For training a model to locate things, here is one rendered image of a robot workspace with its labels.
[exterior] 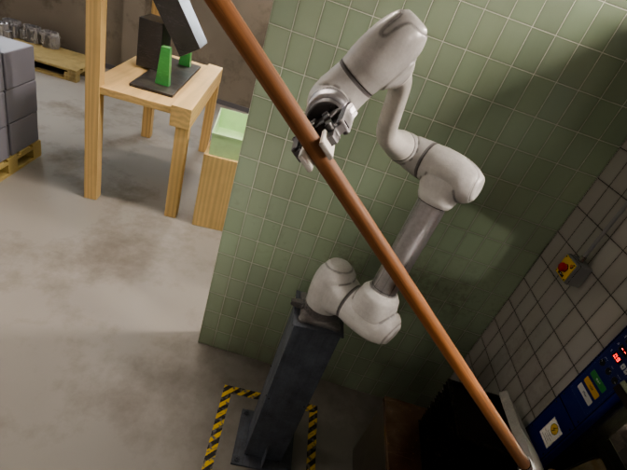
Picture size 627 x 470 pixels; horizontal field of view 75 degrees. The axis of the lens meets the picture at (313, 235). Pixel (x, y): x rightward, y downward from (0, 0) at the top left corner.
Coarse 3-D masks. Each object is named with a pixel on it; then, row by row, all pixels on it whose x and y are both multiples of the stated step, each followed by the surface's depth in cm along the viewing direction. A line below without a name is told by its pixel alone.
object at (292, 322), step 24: (288, 336) 172; (312, 336) 168; (336, 336) 166; (288, 360) 176; (312, 360) 175; (264, 384) 213; (288, 384) 184; (312, 384) 183; (264, 408) 194; (288, 408) 193; (312, 408) 250; (216, 432) 221; (240, 432) 224; (264, 432) 204; (288, 432) 203; (312, 432) 238; (240, 456) 213; (264, 456) 209; (288, 456) 221; (312, 456) 225
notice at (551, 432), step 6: (552, 420) 161; (546, 426) 163; (552, 426) 160; (558, 426) 157; (540, 432) 165; (546, 432) 162; (552, 432) 159; (558, 432) 156; (546, 438) 161; (552, 438) 158; (546, 444) 160
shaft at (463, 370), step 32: (224, 0) 53; (256, 64) 57; (288, 96) 59; (320, 160) 63; (352, 192) 66; (384, 256) 70; (416, 288) 74; (448, 352) 80; (480, 384) 86; (512, 448) 93
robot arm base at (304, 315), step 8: (304, 296) 177; (296, 304) 170; (304, 304) 169; (304, 312) 168; (312, 312) 166; (304, 320) 165; (312, 320) 166; (320, 320) 166; (328, 320) 167; (336, 320) 170; (328, 328) 167; (336, 328) 167
